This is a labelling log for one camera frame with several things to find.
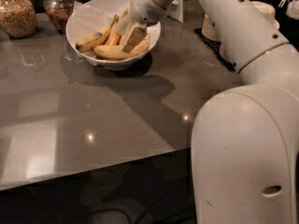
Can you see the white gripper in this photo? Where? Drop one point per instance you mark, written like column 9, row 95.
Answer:
column 144, row 10

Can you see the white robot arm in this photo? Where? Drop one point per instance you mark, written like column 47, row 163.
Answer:
column 245, row 141

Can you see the front yellow banana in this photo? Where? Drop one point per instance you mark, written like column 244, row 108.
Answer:
column 113, row 52

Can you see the white ceramic bowl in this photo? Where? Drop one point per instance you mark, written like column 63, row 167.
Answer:
column 154, row 34

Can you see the white paper bowl liner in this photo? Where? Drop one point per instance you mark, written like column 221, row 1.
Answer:
column 88, row 18

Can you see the left banana with sticker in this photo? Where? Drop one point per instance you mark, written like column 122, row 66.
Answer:
column 98, row 38

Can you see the white sign holder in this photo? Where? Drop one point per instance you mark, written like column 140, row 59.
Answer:
column 177, row 10

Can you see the small glass granola jar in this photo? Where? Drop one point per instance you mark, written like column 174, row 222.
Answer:
column 59, row 12

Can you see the left stack paper bowls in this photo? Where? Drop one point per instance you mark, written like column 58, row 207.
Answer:
column 208, row 30

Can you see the black rubber mat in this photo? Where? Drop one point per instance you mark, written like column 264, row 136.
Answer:
column 214, row 46

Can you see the large glass cereal jar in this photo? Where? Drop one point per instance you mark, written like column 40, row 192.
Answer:
column 18, row 18

